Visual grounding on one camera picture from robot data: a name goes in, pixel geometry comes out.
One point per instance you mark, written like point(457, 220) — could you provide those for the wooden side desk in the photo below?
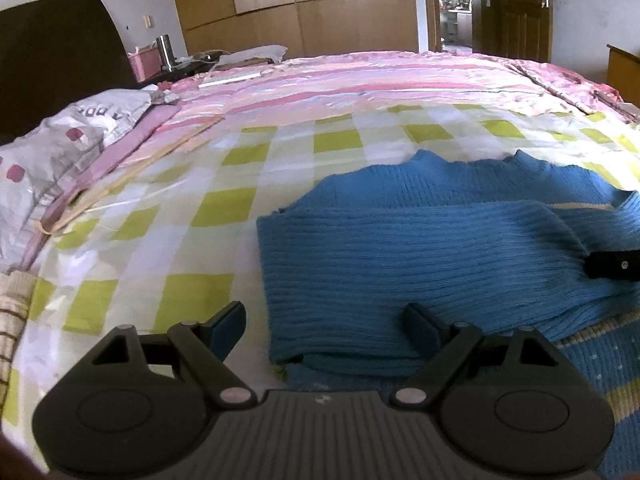
point(625, 75)

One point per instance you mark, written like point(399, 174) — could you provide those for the pink striped quilt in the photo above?
point(375, 77)

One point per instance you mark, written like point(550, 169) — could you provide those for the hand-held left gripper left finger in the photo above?
point(230, 330)

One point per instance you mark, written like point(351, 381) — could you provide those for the brown wooden door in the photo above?
point(520, 10)

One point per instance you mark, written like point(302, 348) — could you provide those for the white flat book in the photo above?
point(230, 79)

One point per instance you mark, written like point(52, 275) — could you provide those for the blue striped knit sweater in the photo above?
point(400, 270)

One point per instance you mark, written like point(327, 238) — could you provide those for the pink storage box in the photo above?
point(144, 66)

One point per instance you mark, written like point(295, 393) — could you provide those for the brown wooden wardrobe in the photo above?
point(300, 5)

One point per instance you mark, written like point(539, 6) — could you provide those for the grey white dotted pillow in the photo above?
point(45, 160)

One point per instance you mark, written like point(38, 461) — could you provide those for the dark nightstand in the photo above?
point(185, 69)

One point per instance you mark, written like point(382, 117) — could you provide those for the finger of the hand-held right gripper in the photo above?
point(615, 265)

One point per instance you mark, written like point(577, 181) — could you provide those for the steel thermos bottle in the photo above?
point(164, 52)

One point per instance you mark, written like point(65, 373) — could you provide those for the beige brown checked cloth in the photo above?
point(12, 330)

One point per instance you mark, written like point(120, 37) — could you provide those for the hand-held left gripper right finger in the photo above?
point(420, 331)

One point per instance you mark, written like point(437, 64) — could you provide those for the dark wooden headboard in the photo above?
point(55, 55)

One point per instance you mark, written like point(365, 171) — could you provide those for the white folded cloth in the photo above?
point(255, 55)

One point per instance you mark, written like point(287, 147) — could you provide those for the yellow white checked bedsheet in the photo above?
point(175, 220)

